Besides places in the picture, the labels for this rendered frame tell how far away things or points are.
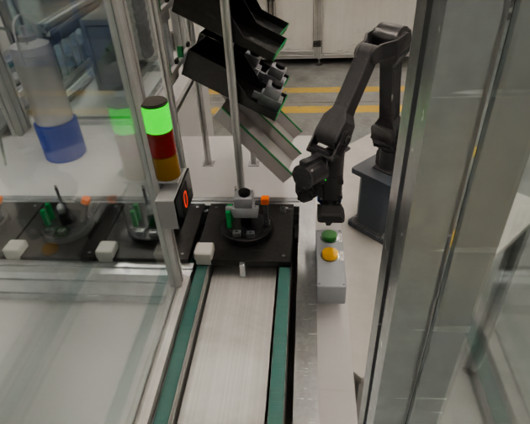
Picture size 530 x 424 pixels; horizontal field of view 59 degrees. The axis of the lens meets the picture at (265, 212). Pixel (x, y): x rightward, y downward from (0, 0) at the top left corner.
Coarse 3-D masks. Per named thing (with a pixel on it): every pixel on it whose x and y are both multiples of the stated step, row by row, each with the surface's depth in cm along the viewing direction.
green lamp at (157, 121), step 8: (144, 112) 82; (152, 112) 81; (160, 112) 82; (168, 112) 84; (144, 120) 83; (152, 120) 82; (160, 120) 83; (168, 120) 84; (152, 128) 83; (160, 128) 83; (168, 128) 85
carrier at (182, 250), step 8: (192, 208) 133; (200, 208) 132; (192, 216) 129; (200, 216) 129; (184, 224) 127; (192, 224) 127; (200, 224) 128; (176, 232) 123; (184, 232) 124; (192, 232) 124; (176, 240) 121; (184, 240) 121; (192, 240) 121; (184, 248) 118; (192, 248) 119; (184, 256) 116
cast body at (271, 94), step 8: (264, 88) 130; (272, 88) 125; (280, 88) 126; (256, 96) 129; (264, 96) 127; (272, 96) 126; (280, 96) 130; (264, 104) 128; (272, 104) 128; (280, 104) 128
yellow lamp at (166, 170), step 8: (176, 152) 89; (152, 160) 88; (160, 160) 87; (168, 160) 88; (176, 160) 89; (160, 168) 88; (168, 168) 89; (176, 168) 90; (160, 176) 90; (168, 176) 89; (176, 176) 90
